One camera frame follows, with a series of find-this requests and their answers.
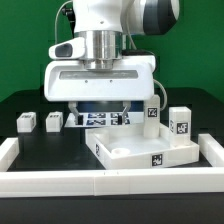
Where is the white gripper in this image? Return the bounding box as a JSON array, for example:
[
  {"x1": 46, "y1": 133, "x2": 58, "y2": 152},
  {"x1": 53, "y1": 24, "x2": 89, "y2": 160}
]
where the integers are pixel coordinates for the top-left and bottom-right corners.
[{"x1": 44, "y1": 37, "x2": 156, "y2": 125}]

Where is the white square table top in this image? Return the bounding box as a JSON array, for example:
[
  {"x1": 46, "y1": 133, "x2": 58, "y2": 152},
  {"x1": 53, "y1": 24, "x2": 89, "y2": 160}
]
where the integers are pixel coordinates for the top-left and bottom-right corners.
[{"x1": 85, "y1": 124, "x2": 199, "y2": 170}]

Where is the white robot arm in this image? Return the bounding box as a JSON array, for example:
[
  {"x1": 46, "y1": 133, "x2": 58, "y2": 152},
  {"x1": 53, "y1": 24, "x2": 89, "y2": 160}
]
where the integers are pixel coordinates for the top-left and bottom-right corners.
[{"x1": 44, "y1": 0, "x2": 180, "y2": 125}]

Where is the white sheet with tags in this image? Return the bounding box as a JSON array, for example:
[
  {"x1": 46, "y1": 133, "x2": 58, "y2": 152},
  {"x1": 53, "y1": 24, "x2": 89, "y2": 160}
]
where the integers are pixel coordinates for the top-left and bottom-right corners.
[{"x1": 65, "y1": 112, "x2": 144, "y2": 128}]

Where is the white U-shaped fence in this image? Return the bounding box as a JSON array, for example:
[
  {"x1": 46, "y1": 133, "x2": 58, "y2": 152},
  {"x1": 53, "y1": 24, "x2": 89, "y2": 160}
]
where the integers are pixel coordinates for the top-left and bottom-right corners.
[{"x1": 0, "y1": 138, "x2": 224, "y2": 198}]

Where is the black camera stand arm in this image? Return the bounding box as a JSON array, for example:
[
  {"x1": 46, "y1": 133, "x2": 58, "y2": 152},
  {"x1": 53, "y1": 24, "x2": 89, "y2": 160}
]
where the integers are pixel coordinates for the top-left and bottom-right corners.
[{"x1": 62, "y1": 6, "x2": 76, "y2": 33}]

